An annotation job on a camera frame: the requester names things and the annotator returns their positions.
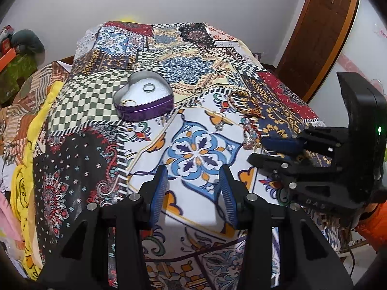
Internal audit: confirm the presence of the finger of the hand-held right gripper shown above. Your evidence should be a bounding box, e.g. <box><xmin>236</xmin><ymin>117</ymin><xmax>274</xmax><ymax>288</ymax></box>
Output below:
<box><xmin>261</xmin><ymin>125</ymin><xmax>349</xmax><ymax>167</ymax></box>
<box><xmin>247</xmin><ymin>153</ymin><xmax>364</xmax><ymax>212</ymax></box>

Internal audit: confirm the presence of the colourful patterned tablecloth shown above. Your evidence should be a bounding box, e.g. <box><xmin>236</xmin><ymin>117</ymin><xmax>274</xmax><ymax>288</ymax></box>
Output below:
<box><xmin>33</xmin><ymin>21</ymin><xmax>342</xmax><ymax>290</ymax></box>

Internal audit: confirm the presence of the brown wooden door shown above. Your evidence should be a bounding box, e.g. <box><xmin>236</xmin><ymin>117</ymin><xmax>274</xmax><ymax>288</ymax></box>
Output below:
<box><xmin>274</xmin><ymin>0</ymin><xmax>362</xmax><ymax>103</ymax></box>

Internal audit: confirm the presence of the purple heart-shaped tin box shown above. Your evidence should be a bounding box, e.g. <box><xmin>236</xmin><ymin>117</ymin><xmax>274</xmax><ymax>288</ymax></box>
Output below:
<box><xmin>113</xmin><ymin>70</ymin><xmax>175</xmax><ymax>122</ymax></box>

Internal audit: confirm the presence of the brown beaded bracelet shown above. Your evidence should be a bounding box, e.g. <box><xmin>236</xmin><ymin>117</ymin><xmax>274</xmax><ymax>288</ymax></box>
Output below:
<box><xmin>228</xmin><ymin>91</ymin><xmax>259</xmax><ymax>117</ymax></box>

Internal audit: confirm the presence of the green patterned bag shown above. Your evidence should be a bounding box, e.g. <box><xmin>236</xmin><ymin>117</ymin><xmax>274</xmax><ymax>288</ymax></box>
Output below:
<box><xmin>0</xmin><ymin>53</ymin><xmax>38</xmax><ymax>105</ymax></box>

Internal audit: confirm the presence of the silver red charm jewellery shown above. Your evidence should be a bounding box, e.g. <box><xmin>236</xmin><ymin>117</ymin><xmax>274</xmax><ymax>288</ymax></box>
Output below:
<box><xmin>243</xmin><ymin>120</ymin><xmax>262</xmax><ymax>151</ymax></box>

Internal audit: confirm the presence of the grey-green cushion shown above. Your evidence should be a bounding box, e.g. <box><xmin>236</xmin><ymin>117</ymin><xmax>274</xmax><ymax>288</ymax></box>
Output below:
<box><xmin>11</xmin><ymin>29</ymin><xmax>46</xmax><ymax>55</ymax></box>

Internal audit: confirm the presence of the striped brown cloth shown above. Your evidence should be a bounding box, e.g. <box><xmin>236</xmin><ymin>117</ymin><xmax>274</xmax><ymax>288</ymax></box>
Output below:
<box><xmin>0</xmin><ymin>61</ymin><xmax>71</xmax><ymax>158</ymax></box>

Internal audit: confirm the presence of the yellow cloth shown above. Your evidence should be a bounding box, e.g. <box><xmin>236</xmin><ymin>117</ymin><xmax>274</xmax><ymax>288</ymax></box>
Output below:
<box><xmin>10</xmin><ymin>80</ymin><xmax>65</xmax><ymax>280</ymax></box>

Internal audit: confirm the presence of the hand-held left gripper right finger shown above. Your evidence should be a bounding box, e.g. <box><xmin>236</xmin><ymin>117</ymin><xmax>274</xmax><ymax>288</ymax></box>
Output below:
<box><xmin>218</xmin><ymin>164</ymin><xmax>355</xmax><ymax>290</ymax></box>

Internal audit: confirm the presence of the orange box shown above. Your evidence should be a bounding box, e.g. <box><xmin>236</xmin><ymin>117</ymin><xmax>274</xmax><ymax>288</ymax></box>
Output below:
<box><xmin>0</xmin><ymin>48</ymin><xmax>16</xmax><ymax>73</ymax></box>

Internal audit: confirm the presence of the black cable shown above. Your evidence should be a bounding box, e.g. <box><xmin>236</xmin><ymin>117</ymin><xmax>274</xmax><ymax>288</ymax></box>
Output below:
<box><xmin>339</xmin><ymin>239</ymin><xmax>368</xmax><ymax>278</ymax></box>

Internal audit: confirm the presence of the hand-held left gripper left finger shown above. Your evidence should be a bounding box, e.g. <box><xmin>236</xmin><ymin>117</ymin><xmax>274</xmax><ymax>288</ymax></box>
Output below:
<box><xmin>36</xmin><ymin>166</ymin><xmax>169</xmax><ymax>290</ymax></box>

